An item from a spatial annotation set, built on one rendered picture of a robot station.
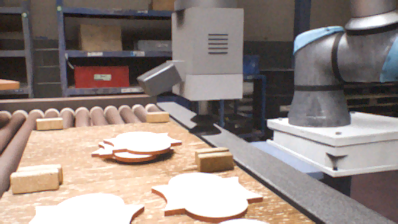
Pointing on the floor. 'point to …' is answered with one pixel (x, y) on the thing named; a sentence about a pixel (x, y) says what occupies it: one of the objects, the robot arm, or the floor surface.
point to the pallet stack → (371, 97)
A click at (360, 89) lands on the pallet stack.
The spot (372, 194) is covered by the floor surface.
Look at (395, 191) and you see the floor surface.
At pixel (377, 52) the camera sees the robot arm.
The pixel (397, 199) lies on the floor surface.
